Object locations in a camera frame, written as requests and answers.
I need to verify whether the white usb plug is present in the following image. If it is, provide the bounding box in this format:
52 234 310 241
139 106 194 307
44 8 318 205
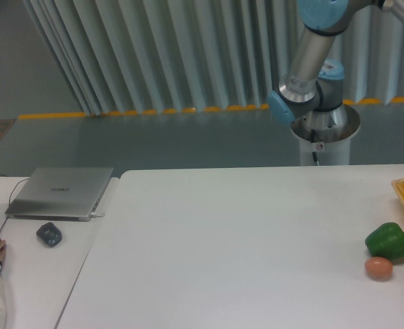
90 212 105 218

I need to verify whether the grey laptop cable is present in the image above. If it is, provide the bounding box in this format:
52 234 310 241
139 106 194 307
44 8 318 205
0 173 30 241

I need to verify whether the brown egg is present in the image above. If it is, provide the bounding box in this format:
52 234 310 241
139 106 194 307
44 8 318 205
364 257 393 280

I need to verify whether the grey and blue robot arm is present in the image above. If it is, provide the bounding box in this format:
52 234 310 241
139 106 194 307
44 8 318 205
268 1 404 124

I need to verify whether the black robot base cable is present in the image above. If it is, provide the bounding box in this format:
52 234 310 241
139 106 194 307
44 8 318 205
310 128 321 167

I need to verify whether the silver closed laptop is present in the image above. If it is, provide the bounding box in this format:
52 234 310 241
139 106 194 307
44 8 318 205
5 167 113 221

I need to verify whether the green bell pepper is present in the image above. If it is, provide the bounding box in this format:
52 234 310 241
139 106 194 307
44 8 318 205
365 222 404 260

